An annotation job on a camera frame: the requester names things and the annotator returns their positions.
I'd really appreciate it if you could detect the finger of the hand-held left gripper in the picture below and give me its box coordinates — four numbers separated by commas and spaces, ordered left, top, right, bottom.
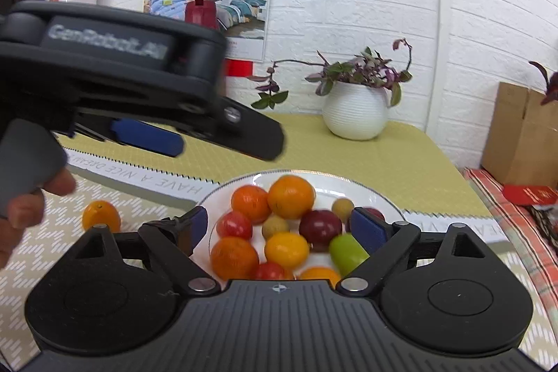
174, 95, 286, 162
72, 117, 184, 158

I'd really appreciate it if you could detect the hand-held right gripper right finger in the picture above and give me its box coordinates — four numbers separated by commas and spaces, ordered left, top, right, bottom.
338, 207, 493, 296

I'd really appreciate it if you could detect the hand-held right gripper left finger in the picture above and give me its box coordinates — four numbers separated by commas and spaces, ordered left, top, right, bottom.
65, 207, 221, 296

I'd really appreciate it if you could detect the green jujube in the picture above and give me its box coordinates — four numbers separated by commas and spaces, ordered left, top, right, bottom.
329, 233, 370, 277

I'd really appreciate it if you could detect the small brown longan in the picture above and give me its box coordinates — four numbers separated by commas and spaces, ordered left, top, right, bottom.
331, 198, 355, 222

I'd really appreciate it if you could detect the deep orange tangerine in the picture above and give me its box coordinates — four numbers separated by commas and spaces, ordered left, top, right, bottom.
231, 184, 272, 225

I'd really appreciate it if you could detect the white plate with dark rim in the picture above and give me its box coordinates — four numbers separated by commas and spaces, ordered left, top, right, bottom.
196, 169, 408, 282

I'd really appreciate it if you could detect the small orange mandarin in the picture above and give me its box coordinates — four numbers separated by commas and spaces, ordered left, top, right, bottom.
299, 266, 341, 288

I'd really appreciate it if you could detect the large round orange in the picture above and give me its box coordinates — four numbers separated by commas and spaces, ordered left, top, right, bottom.
267, 175, 315, 219

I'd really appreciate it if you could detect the brown kiwi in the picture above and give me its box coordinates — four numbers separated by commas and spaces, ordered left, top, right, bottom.
262, 215, 289, 240

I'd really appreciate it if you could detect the yellow orange citrus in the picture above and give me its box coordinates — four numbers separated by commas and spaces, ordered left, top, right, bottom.
264, 231, 310, 268

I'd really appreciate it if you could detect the navel orange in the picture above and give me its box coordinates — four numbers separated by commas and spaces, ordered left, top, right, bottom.
82, 200, 121, 233

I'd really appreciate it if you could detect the person's left hand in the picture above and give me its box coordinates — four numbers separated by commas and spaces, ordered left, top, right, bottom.
0, 169, 77, 268

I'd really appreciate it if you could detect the purple plant in white pot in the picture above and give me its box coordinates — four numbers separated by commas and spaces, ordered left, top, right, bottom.
248, 38, 413, 142

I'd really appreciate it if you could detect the red thermos jug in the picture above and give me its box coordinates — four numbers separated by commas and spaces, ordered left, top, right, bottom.
185, 0, 217, 30

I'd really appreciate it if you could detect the red plaid cloth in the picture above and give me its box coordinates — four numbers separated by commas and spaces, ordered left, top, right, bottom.
462, 167, 558, 312

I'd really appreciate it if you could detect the red packet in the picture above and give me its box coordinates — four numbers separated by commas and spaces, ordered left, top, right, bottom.
502, 184, 558, 207

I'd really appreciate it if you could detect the cardboard box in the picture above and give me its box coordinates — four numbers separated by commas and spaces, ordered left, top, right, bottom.
482, 82, 558, 190

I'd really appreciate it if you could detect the dark purple leafy plant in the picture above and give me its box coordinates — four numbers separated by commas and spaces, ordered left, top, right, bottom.
529, 60, 558, 107

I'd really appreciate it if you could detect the white wall pipe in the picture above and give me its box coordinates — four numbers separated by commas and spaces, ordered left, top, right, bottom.
425, 0, 442, 135

